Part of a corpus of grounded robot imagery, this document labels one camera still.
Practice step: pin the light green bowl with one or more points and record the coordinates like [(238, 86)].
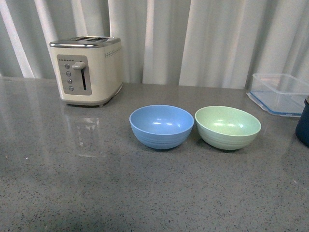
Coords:
[(226, 128)]

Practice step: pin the light blue bowl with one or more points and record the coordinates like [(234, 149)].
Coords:
[(161, 126)]

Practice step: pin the cream two-slot toaster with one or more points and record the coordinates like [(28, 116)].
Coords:
[(88, 69)]

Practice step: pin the clear plastic food container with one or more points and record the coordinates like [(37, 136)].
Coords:
[(279, 94)]

